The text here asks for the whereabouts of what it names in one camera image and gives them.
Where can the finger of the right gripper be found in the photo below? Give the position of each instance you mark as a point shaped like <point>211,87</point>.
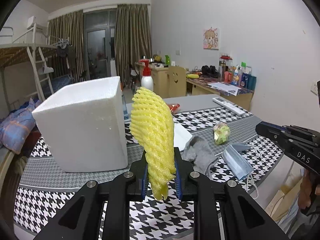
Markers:
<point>280,135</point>

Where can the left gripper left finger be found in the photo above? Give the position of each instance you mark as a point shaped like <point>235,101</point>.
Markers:
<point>100,210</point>

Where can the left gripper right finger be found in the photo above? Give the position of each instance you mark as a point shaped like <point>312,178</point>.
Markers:
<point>222,210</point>

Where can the blue surgical face mask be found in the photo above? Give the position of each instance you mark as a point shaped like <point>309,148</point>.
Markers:
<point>240,167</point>

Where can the green snack packet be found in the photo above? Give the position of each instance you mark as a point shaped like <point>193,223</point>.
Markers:
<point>221,133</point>

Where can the grey sock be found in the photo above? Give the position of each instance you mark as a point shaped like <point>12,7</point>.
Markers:
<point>198,152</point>

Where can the white tissue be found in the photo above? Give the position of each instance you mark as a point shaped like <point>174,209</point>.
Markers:
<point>181,136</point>

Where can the yellow foam fruit net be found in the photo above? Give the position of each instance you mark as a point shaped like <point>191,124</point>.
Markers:
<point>153,127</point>

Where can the person's right hand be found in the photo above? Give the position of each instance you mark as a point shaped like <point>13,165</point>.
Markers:
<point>304,199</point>

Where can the white remote control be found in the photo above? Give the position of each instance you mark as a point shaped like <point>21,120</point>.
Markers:
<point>234,109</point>

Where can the printed paper sheets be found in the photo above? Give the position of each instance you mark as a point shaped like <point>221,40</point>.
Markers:
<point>225,87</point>

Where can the group of toiletry bottles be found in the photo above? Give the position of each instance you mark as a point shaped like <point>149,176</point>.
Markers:
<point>236,74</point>

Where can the white styrofoam box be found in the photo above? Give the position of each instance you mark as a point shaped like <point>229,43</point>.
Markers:
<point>83,126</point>

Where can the blue plaid blanket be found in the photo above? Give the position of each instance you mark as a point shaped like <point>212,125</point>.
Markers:
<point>17,126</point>

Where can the red snack packet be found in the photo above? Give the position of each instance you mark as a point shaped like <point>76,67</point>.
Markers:
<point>174,108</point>

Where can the wooden smiley chair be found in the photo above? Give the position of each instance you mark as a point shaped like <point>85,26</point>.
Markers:
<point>177,81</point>

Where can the anime girl poster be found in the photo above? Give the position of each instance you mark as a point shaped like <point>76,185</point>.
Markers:
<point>211,39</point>

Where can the white pump lotion bottle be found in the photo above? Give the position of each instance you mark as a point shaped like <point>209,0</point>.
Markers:
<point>147,80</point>

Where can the brown curtains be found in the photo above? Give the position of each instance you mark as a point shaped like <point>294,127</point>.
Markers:
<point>132,41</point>

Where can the white metal bunk bed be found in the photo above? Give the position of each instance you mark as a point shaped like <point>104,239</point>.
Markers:
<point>36,47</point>

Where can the glass balcony door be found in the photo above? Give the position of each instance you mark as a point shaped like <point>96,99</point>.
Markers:
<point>99,37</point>

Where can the white air conditioner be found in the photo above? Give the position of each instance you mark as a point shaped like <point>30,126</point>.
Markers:
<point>31,21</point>

